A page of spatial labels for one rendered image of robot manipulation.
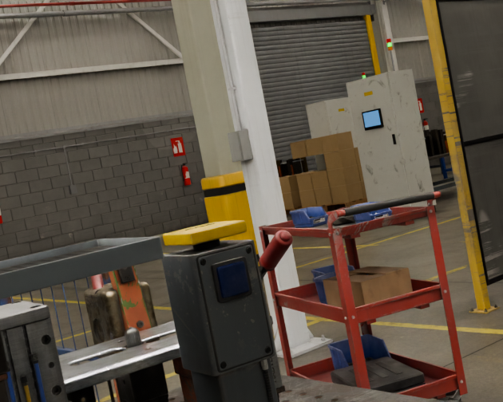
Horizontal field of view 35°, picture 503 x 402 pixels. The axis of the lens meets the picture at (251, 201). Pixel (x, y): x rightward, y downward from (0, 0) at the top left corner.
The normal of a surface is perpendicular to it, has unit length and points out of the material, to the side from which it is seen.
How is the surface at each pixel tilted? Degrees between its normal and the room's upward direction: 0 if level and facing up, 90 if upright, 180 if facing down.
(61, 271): 90
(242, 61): 90
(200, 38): 90
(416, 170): 90
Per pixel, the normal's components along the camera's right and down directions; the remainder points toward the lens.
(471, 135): 0.59, -0.10
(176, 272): -0.83, 0.18
